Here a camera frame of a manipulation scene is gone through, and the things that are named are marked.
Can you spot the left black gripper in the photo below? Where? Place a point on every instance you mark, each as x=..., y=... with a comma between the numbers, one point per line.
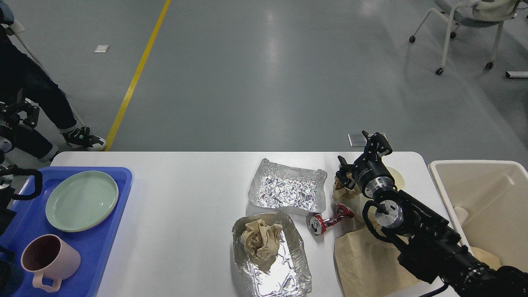
x=13, y=114

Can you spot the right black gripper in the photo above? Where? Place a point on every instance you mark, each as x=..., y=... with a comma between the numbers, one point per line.
x=369, y=172

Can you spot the mint green plate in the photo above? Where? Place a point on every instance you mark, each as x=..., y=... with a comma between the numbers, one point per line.
x=82, y=201

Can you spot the pink mug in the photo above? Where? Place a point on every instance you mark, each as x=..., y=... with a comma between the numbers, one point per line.
x=51, y=260

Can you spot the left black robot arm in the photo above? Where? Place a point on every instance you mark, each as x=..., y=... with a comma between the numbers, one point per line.
x=7, y=192

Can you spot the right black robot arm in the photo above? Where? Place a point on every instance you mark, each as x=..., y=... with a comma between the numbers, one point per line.
x=429, y=248

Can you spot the metal floor plate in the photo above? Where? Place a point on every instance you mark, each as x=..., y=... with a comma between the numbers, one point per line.
x=357, y=140

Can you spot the seated person in black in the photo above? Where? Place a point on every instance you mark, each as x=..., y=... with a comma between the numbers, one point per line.
x=18, y=71

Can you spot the crumpled brown paper ball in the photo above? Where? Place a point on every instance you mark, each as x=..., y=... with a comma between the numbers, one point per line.
x=341, y=193

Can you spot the white paper cup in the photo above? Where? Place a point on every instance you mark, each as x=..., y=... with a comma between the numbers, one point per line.
x=399, y=183

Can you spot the crushed red soda can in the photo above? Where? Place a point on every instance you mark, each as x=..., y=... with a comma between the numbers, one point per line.
x=318, y=226

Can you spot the left white chair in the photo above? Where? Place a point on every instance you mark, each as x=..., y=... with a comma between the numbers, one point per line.
x=15, y=30

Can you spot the empty foil tray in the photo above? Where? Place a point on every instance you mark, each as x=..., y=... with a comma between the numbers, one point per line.
x=297, y=190

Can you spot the white floor tile marker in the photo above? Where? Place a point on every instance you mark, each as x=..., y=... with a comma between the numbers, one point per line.
x=101, y=48

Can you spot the brown paper bag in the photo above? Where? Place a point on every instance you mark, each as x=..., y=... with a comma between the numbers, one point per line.
x=368, y=267

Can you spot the white cup in bin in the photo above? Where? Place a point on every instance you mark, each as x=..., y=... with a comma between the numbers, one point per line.
x=461, y=214

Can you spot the yellow plate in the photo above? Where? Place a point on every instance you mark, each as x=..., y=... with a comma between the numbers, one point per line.
x=107, y=218

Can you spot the crumpled brown paper in tray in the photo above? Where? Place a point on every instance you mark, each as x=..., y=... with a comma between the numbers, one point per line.
x=262, y=242

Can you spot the foil tray with paper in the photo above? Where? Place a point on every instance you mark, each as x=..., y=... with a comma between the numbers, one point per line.
x=285, y=274

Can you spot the beige plastic bin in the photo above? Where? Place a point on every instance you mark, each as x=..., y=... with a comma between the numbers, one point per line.
x=495, y=193

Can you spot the blue plastic tray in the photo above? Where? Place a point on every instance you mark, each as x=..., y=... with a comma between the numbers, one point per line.
x=93, y=245

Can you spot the white bar on floor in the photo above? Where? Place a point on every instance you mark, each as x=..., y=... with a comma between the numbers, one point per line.
x=516, y=74

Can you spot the grey office chair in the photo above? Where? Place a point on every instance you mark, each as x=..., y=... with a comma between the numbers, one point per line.
x=471, y=14

